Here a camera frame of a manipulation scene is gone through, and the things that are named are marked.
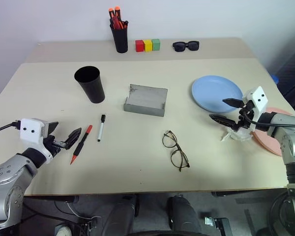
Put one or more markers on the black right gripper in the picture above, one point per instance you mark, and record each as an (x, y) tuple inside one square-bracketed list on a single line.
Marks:
[(244, 118)]

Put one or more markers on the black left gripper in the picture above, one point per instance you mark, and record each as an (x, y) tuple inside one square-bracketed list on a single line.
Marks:
[(54, 144)]

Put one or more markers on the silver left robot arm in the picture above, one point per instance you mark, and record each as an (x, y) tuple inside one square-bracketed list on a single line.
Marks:
[(5, 172)]

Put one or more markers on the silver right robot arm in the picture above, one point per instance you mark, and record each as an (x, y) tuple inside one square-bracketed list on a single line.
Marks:
[(292, 145)]

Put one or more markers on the red and black pen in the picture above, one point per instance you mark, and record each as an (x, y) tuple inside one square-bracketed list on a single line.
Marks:
[(79, 147)]

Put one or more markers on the blue round plate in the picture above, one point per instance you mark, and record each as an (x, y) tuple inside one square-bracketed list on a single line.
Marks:
[(214, 91)]

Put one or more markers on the crumpled white tissue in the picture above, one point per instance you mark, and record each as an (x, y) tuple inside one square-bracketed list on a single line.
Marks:
[(238, 136)]

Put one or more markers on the white marker black cap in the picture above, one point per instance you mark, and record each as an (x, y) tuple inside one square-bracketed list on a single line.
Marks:
[(101, 130)]

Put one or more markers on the pink round plate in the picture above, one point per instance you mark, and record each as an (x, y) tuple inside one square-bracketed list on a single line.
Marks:
[(265, 140)]

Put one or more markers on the empty black plastic cup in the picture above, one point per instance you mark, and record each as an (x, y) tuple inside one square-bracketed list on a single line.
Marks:
[(92, 91)]

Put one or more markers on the thin framed eyeglasses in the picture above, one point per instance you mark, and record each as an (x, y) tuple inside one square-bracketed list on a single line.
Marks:
[(178, 148)]

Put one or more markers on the black carbon pattern case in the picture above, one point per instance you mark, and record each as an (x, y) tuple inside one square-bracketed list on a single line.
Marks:
[(293, 73)]

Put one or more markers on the black sunglasses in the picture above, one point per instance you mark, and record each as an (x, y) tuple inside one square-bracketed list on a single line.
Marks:
[(180, 46)]

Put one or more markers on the grey open tray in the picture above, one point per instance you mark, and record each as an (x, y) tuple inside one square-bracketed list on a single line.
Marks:
[(145, 98)]

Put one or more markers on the green wooden block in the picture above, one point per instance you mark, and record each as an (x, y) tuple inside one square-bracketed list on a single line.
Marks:
[(156, 44)]

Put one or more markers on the white caster wheel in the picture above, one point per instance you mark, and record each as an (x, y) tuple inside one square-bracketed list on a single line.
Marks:
[(63, 231)]

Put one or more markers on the dark rounded shape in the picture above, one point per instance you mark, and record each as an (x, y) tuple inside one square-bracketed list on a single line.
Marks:
[(184, 216), (120, 216)]

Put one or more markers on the yellow wooden block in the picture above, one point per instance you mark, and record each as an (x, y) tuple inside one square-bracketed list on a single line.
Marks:
[(148, 45)]

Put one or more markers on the red wooden block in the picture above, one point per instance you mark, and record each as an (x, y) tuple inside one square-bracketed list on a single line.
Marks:
[(139, 46)]

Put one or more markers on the black cup pen holder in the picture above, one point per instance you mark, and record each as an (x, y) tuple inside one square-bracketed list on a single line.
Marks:
[(120, 39)]

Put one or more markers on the red black screwdriver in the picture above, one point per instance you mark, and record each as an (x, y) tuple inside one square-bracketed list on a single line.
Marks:
[(125, 24)]

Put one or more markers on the orange capped black screwdriver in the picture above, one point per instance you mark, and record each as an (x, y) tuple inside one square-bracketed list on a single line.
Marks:
[(117, 12), (111, 13)]

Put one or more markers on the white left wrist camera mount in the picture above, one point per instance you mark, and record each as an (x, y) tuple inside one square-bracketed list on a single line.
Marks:
[(30, 130)]

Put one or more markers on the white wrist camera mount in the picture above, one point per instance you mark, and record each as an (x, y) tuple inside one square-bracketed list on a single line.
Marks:
[(30, 130), (259, 98)]

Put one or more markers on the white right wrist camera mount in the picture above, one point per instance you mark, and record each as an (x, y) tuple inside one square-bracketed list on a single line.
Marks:
[(259, 98)]

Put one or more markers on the metal floor bracket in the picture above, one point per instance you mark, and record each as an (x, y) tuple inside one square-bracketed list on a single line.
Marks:
[(216, 223)]

